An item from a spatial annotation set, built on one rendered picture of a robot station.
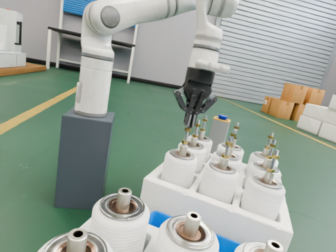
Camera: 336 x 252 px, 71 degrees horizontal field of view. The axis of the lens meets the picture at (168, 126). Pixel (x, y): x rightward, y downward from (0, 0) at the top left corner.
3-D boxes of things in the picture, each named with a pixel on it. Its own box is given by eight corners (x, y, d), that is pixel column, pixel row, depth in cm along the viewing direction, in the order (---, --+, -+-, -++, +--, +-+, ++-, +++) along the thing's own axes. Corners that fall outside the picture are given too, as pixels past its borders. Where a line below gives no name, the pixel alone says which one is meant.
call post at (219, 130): (196, 183, 109) (212, 118, 102) (200, 177, 116) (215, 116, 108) (211, 188, 107) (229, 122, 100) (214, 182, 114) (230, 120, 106)
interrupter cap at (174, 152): (199, 160, 69) (200, 157, 69) (180, 162, 64) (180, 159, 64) (183, 149, 75) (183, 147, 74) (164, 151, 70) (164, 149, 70)
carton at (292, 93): (302, 104, 405) (308, 86, 398) (290, 102, 400) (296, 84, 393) (291, 101, 433) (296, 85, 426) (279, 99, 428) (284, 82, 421)
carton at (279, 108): (289, 119, 409) (294, 102, 401) (276, 117, 405) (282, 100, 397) (279, 116, 437) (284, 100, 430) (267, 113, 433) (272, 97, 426)
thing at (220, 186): (189, 229, 66) (204, 170, 62) (192, 210, 75) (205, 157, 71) (224, 239, 65) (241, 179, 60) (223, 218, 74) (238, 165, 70)
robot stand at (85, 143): (53, 207, 74) (61, 115, 67) (65, 185, 88) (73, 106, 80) (99, 211, 77) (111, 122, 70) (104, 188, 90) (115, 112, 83)
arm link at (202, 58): (197, 68, 55) (203, 40, 54) (180, 65, 65) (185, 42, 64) (230, 75, 58) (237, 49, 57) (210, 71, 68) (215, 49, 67)
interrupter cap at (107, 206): (89, 212, 37) (89, 208, 37) (114, 191, 44) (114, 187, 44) (132, 229, 35) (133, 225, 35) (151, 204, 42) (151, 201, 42)
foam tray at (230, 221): (133, 232, 70) (143, 177, 66) (175, 182, 106) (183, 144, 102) (271, 295, 59) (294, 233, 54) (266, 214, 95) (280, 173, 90)
